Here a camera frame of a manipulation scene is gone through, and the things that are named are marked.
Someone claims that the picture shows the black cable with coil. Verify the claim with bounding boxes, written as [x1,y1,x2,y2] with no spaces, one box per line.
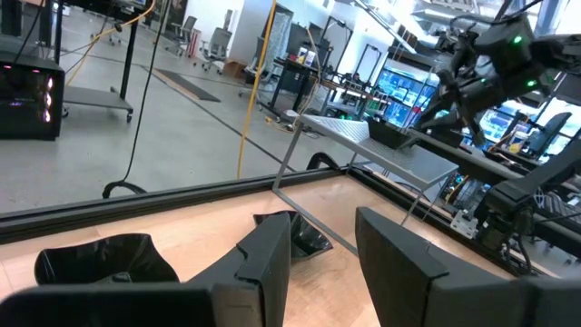
[102,0,172,200]

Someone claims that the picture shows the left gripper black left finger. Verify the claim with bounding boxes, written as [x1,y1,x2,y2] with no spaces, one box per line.
[0,211,292,327]

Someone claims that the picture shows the black rolling stand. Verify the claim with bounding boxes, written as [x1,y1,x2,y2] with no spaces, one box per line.
[61,0,137,123]

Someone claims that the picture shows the black leaf-shaped mini plate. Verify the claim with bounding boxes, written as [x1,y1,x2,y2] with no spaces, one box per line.
[34,233,181,286]
[252,209,335,265]

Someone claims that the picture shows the grey office chair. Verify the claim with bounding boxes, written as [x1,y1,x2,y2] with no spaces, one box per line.
[165,15,199,55]
[199,26,233,74]

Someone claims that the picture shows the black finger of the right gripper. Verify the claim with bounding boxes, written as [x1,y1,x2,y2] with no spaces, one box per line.
[399,114,464,149]
[403,107,462,140]

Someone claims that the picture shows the blue lit monitor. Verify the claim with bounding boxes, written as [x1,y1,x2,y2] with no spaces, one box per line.
[375,67,439,129]

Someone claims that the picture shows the black computer tower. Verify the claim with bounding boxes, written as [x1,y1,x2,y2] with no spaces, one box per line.
[0,48,66,141]

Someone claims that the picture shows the dark floor mat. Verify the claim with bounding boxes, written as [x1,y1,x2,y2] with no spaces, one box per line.
[153,67,222,104]

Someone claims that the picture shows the grey perforated metal shelf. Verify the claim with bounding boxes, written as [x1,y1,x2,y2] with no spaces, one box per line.
[271,113,459,255]

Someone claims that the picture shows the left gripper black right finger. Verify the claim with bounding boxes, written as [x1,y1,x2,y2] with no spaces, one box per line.
[355,206,581,327]

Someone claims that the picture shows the thick yellow cable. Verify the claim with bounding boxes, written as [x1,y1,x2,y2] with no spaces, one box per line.
[235,0,279,181]

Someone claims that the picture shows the black deep square mini plate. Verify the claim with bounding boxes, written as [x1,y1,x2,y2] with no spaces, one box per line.
[366,115,412,151]

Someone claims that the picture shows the black aluminium table frame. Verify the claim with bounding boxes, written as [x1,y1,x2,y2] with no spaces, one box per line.
[0,152,581,278]

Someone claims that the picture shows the thin yellow cable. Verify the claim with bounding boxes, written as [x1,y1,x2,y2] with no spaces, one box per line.
[65,0,158,87]

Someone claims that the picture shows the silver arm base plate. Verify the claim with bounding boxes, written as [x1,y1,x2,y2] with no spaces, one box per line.
[448,208,481,241]

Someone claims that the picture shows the black office chair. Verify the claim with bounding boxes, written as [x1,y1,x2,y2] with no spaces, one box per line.
[521,111,574,158]

